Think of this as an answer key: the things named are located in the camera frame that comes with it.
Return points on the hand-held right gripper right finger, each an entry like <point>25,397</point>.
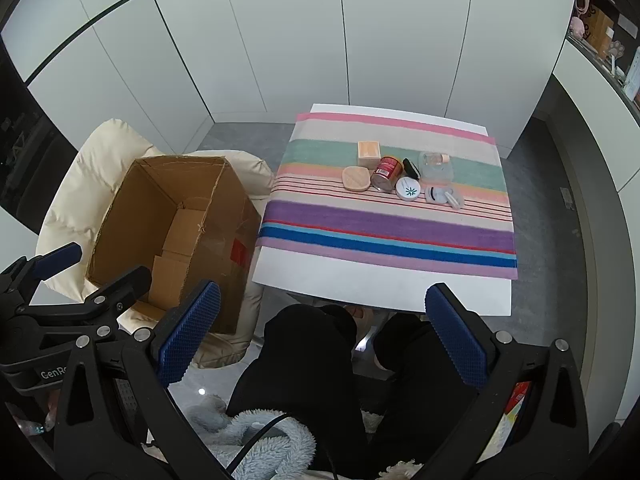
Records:
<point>457,335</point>

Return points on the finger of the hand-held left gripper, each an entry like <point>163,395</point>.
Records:
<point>122,285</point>
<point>60,255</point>

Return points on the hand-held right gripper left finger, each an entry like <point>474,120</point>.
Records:
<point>187,332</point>

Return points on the brown cardboard box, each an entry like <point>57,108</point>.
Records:
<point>210,245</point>

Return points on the white round jar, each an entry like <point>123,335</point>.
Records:
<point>407,190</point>

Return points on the translucent square container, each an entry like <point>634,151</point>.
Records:
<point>437,176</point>

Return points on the black round compact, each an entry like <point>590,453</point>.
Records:
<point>411,169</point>

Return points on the red can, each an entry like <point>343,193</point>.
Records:
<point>386,172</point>

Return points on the beige oval compact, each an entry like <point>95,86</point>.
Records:
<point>356,178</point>

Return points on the small beige square box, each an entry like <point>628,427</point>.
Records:
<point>369,155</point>

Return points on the person's left hand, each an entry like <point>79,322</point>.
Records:
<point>37,427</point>

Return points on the person's right black trouser leg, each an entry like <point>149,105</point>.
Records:
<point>415,360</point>

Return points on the person's black trouser leg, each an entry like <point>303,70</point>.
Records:
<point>415,360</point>
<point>295,385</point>

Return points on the red yellow paper packet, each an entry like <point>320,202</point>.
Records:
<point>517,397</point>

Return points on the beige slipper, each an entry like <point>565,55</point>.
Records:
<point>360,316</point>

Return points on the cream padded chair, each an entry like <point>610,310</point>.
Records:
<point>100,160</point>

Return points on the person's left black trouser leg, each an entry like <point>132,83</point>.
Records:
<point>295,385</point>

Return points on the dark glass cabinet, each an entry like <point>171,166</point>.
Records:
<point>20,135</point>

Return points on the fluffy light blue robe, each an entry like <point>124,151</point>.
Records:
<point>270,440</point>

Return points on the striped colourful cloth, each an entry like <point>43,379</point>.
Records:
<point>375,220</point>

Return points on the white counter cabinet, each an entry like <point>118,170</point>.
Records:
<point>600,160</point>

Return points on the white wardrobe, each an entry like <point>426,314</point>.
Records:
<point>300,35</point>

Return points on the paw-shaped ornament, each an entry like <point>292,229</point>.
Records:
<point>616,52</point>

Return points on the small pink plush toy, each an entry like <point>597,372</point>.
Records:
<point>577,27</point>

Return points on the brown carton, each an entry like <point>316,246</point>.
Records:
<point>597,27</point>

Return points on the wall socket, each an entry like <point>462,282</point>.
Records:
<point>567,198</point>

